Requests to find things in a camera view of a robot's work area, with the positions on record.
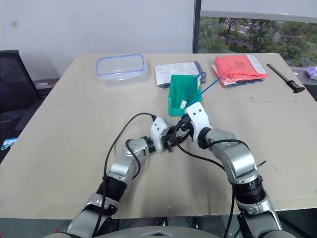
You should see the blue and white card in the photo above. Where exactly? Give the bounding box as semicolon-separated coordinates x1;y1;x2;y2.
0;137;18;151

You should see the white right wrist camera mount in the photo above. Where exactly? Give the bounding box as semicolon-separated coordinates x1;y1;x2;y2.
184;101;213;146

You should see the red packaged bag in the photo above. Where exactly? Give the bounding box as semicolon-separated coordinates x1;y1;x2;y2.
211;55;269;89

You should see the black caliper tool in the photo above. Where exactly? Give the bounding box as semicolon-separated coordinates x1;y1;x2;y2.
266;63;306;94

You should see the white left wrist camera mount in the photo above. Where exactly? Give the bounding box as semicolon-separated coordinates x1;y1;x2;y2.
150;117;170;152

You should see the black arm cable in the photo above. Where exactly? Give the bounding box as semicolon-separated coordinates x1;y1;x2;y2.
177;139;246;238
92;113;157;238

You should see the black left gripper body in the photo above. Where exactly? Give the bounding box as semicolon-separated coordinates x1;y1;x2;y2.
160;133;174;153

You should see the white printed document packet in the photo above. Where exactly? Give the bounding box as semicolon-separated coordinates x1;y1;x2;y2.
155;61;207;89

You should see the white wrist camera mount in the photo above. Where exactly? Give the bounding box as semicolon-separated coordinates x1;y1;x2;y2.
184;101;213;146
150;117;170;152

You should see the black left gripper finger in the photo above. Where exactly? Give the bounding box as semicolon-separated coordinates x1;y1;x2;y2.
172;136;191;150
169;127;184;139

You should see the green plastic bin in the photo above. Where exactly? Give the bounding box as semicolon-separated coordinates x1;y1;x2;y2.
167;74;204;117

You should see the black mesh office chair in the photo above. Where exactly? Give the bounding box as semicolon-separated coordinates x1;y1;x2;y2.
0;50;43;132

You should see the clear container with blue lid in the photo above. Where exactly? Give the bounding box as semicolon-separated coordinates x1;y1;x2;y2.
95;54;150;89

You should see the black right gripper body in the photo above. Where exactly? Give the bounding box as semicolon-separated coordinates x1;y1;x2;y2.
178;114;196;140

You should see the dark window frame post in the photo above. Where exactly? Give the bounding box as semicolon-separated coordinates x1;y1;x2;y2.
192;0;202;54

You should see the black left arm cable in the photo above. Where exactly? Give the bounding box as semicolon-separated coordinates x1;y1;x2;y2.
92;113;157;238

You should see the purple crumpled object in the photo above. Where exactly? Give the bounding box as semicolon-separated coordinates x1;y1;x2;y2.
305;65;317;80

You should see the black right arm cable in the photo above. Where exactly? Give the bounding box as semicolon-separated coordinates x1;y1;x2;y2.
177;139;246;238

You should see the grey rounded robot torso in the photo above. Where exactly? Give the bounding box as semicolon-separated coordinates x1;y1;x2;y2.
44;225;317;238

